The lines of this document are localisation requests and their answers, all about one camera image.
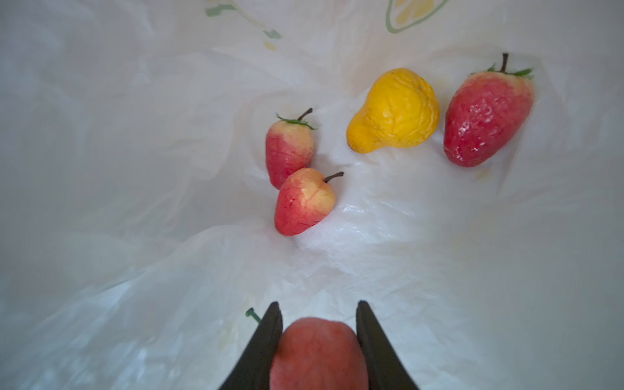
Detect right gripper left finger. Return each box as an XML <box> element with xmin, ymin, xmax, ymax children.
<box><xmin>219</xmin><ymin>302</ymin><xmax>284</xmax><ymax>390</ymax></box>

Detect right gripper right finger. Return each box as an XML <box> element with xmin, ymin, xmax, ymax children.
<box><xmin>356</xmin><ymin>301</ymin><xmax>419</xmax><ymax>390</ymax></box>

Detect pink fake peach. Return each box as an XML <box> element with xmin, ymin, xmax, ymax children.
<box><xmin>270</xmin><ymin>318</ymin><xmax>369</xmax><ymax>390</ymax></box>

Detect red yellow fake apple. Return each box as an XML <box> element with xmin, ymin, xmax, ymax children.
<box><xmin>274</xmin><ymin>168</ymin><xmax>344</xmax><ymax>237</ymax></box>

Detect small red fake strawberry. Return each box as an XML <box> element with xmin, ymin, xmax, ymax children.
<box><xmin>265</xmin><ymin>108</ymin><xmax>315</xmax><ymax>189</ymax></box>

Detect yellow fake pear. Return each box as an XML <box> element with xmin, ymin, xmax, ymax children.
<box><xmin>346</xmin><ymin>68</ymin><xmax>440</xmax><ymax>154</ymax></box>

